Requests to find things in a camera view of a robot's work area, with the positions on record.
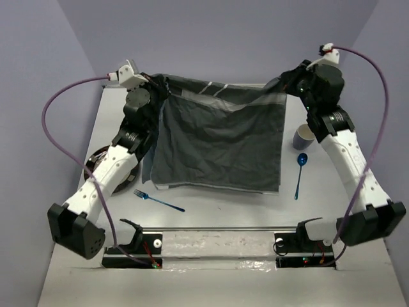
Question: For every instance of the grey striped cloth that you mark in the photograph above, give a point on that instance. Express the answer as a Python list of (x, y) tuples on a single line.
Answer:
[(223, 136)]

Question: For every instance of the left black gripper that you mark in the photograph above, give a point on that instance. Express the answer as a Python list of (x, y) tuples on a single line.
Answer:
[(153, 84)]

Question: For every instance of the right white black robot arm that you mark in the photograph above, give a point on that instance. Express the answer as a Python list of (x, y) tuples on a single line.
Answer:
[(371, 213)]

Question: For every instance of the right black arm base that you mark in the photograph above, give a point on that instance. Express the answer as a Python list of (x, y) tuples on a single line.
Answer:
[(297, 250)]

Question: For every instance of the blue metal fork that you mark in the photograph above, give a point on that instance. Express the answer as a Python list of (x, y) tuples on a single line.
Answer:
[(146, 196)]

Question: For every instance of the purple white cup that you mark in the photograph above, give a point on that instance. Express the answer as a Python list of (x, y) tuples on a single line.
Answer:
[(303, 137)]

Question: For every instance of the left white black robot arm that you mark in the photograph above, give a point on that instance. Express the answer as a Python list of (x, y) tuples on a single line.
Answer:
[(73, 223)]

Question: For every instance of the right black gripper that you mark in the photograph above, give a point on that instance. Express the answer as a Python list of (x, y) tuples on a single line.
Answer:
[(292, 76)]

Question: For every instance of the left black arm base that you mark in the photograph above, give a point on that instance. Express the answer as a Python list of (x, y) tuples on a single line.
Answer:
[(142, 252)]

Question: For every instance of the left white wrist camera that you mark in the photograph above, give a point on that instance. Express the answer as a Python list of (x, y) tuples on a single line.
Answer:
[(128, 76)]

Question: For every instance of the blue metal spoon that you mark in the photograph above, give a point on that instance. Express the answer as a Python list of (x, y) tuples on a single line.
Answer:
[(301, 161)]

